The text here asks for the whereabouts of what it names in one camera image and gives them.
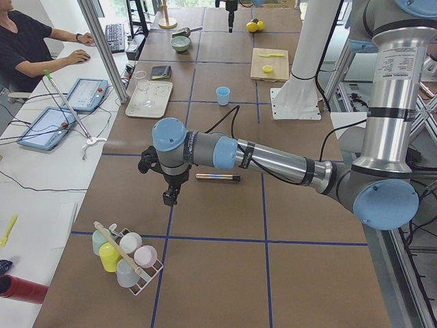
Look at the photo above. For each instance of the grey blue cup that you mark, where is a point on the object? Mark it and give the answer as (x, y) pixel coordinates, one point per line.
(126, 276)

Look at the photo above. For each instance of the green bowl with ice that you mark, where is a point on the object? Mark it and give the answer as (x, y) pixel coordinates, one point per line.
(180, 43)

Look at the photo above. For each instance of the blue teach pendant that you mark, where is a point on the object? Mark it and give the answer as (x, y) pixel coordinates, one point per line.
(48, 129)
(87, 94)

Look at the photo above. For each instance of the light blue cup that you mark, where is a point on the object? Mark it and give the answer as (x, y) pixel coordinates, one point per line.
(222, 95)

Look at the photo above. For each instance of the white wire cup rack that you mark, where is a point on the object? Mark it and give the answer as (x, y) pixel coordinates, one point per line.
(146, 275)

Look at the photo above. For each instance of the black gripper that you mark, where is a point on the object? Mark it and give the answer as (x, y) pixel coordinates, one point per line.
(231, 16)
(175, 178)

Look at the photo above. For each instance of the yellow cup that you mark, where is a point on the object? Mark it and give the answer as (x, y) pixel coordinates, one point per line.
(109, 257)

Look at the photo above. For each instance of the white cup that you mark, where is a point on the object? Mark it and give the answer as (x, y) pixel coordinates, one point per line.
(130, 242)

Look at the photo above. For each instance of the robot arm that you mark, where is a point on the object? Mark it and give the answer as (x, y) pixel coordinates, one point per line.
(373, 181)
(256, 3)

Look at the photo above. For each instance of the blue teach pendant near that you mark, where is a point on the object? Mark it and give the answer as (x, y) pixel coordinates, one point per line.
(48, 129)

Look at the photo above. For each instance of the wooden mug tree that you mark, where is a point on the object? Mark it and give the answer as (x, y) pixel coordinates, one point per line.
(166, 22)

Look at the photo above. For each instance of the green cup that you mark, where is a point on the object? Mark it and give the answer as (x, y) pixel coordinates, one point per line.
(97, 240)

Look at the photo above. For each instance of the yellow lemon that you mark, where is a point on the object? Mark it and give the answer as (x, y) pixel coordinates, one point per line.
(255, 25)

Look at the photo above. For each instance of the blue teach pendant far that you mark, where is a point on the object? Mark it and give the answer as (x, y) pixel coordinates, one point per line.
(87, 94)

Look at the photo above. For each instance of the cream bear tray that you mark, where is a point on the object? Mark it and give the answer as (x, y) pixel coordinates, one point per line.
(159, 92)

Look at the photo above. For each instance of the reacher grabber stick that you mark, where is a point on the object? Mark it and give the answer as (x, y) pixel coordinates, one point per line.
(90, 139)

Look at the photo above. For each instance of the steel ice scoop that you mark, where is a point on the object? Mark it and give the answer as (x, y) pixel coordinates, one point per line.
(186, 32)

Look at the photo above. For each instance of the grey folded cloth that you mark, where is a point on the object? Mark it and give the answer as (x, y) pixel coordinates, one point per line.
(161, 72)

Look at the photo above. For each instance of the black keyboard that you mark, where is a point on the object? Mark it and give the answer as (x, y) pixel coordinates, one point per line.
(115, 37)

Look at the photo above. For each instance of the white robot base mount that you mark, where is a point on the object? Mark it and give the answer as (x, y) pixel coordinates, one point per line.
(297, 99)

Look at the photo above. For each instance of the aluminium frame post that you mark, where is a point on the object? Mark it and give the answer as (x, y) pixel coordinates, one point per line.
(91, 18)

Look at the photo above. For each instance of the seated person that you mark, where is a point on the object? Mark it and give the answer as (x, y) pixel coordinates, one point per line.
(24, 53)

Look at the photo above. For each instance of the lemon slice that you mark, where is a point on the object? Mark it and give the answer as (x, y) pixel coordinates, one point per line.
(267, 69)

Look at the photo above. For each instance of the yellow plastic knife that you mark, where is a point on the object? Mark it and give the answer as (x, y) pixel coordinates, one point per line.
(271, 55)

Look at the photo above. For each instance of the wine glass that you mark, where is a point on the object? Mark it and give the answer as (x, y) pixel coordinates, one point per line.
(143, 85)

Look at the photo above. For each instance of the pink cup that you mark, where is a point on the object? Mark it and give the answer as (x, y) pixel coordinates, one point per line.
(146, 256)

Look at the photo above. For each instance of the red bottle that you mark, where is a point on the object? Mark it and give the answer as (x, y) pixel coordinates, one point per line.
(22, 290)

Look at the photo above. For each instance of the steel muddler with black cap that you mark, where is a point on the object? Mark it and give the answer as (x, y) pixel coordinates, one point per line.
(227, 177)

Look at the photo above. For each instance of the wooden cutting board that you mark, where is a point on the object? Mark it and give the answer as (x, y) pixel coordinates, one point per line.
(280, 66)

